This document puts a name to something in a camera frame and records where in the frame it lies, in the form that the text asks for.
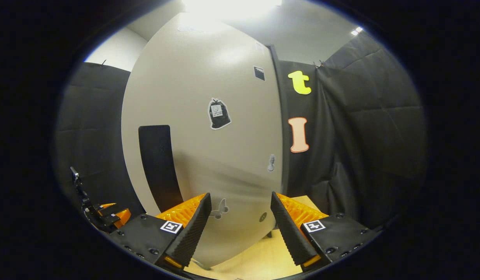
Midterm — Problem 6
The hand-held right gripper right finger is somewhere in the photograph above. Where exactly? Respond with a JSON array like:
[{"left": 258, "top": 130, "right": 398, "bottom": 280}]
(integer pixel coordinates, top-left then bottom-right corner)
[{"left": 270, "top": 191, "right": 381, "bottom": 272}]

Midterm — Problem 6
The large ceiling light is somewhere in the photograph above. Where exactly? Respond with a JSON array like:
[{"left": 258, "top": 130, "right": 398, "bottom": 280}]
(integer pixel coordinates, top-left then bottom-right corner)
[{"left": 182, "top": 0, "right": 283, "bottom": 21}]

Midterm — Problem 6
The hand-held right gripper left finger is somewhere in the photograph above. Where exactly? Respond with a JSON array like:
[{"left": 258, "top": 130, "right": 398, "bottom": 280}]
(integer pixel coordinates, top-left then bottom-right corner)
[{"left": 110, "top": 193, "right": 213, "bottom": 269}]

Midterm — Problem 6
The black cabinet door handle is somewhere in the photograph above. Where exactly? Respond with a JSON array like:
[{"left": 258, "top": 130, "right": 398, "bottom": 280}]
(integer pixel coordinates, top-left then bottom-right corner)
[{"left": 138, "top": 125, "right": 184, "bottom": 213}]

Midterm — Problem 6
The black backdrop cloth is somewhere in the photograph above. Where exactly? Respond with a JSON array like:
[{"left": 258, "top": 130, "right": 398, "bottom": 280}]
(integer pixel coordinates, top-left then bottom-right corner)
[{"left": 55, "top": 31, "right": 427, "bottom": 234}]

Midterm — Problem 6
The grey cabinet door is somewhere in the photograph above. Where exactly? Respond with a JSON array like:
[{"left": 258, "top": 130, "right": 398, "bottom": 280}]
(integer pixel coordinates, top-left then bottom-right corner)
[{"left": 121, "top": 12, "right": 284, "bottom": 270}]

